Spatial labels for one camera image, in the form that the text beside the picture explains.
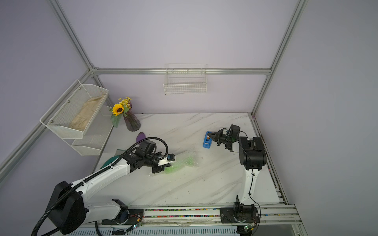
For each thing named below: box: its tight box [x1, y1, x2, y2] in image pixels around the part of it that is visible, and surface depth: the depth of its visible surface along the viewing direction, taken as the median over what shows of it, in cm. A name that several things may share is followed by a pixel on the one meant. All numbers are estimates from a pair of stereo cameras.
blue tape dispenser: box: [202, 131, 213, 149], surface depth 102 cm
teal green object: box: [99, 155, 121, 170], surface depth 96 cm
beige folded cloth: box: [69, 94, 106, 132], surface depth 81 cm
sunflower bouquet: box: [109, 96, 132, 128], surface depth 92 cm
